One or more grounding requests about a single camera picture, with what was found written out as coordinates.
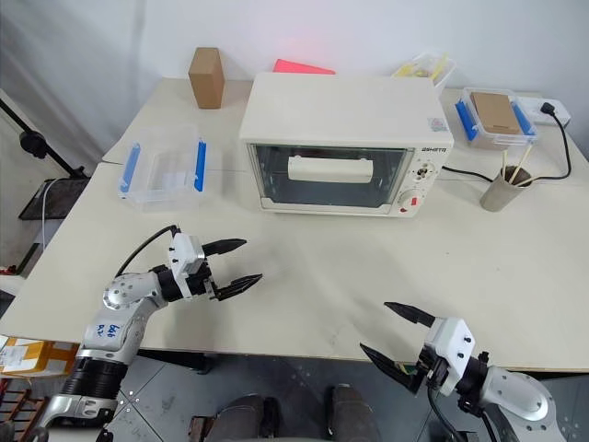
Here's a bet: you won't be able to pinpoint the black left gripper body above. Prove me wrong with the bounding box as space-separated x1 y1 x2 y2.
185 250 222 303

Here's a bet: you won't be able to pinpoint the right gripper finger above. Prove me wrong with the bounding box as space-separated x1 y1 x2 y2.
359 342 423 396
383 301 436 330

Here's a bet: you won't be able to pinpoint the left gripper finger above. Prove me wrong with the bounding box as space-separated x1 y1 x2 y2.
202 238 248 258
215 273 264 302

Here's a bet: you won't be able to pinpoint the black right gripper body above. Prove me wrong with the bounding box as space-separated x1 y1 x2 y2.
415 347 451 393

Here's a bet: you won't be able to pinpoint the large white oven knob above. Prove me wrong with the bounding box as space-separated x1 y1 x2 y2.
397 188 422 209

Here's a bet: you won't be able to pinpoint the white toaster oven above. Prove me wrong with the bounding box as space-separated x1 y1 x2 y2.
238 71 456 220

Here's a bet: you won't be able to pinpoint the dark rounded shape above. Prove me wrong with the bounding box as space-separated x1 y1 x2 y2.
328 383 384 442
214 394 280 442

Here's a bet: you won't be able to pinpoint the empty clear box blue latches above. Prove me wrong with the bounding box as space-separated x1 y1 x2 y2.
116 123 209 214

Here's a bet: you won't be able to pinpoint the grey cylindrical cup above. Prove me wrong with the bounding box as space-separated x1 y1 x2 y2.
479 166 535 214

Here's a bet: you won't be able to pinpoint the brown cardboard box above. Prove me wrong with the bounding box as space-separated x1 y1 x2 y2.
187 46 225 111

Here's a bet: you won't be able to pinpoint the yellow cardboard package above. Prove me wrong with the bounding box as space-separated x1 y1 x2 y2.
0 336 80 377

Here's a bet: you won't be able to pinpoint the clear box holding brown pad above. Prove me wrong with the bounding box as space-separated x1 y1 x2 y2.
454 87 540 151

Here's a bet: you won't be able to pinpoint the black tripod stand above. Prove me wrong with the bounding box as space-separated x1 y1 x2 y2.
0 98 89 181

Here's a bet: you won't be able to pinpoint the brown cardboard pad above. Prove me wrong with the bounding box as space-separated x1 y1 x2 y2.
468 91 524 135

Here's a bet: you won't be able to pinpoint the red wooden pallet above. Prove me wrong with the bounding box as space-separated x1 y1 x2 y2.
0 388 48 442

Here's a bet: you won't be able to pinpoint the white power strip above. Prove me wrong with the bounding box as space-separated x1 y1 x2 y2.
514 96 573 127

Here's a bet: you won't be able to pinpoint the clear box with yellow items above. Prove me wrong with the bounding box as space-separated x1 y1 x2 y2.
391 51 457 89

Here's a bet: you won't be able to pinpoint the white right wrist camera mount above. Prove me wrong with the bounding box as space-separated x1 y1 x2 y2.
422 316 476 398

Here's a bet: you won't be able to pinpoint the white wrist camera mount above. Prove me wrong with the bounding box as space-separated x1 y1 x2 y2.
422 316 476 398
167 233 207 299

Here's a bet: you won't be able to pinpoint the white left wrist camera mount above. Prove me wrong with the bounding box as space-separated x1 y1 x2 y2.
167 233 207 299

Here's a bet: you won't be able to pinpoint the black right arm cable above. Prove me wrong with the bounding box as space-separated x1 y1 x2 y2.
424 367 464 442

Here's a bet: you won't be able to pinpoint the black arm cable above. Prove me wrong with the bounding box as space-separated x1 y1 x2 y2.
113 224 181 280
424 367 464 442

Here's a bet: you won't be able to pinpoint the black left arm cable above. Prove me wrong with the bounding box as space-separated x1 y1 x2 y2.
113 224 181 280

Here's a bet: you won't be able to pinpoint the glass oven door with handle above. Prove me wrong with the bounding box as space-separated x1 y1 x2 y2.
247 142 414 215

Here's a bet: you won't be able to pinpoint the white cable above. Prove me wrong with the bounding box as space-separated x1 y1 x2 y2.
38 178 62 246

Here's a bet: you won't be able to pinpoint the black power cord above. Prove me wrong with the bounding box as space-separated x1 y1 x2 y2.
441 101 573 181

